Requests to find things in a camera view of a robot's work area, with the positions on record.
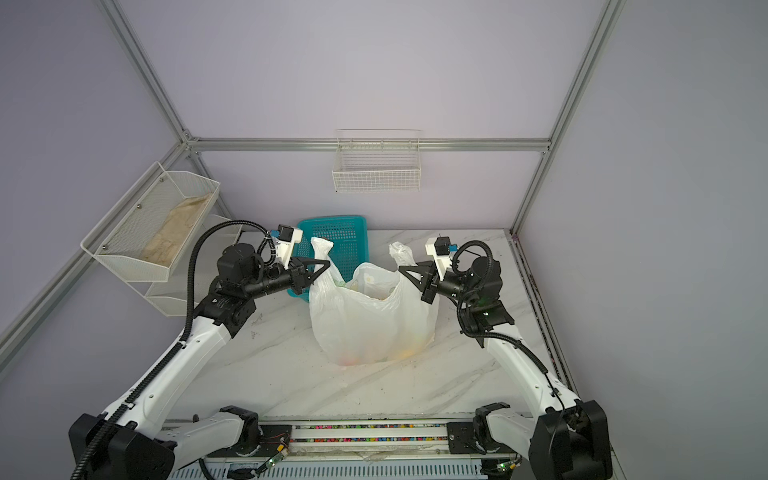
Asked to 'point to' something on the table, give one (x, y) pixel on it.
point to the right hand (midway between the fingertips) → (400, 270)
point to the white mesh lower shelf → (170, 296)
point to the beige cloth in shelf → (169, 241)
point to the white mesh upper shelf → (144, 237)
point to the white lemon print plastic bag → (377, 316)
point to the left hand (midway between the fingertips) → (327, 265)
